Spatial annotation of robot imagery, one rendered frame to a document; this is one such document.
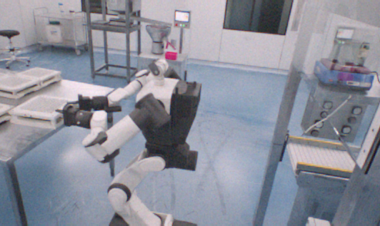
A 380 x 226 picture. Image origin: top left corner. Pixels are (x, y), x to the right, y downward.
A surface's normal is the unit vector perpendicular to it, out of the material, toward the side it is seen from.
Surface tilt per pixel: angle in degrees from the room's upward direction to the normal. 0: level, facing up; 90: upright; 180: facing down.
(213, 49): 90
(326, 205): 90
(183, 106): 90
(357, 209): 90
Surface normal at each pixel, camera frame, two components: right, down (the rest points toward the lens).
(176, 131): -0.14, 0.44
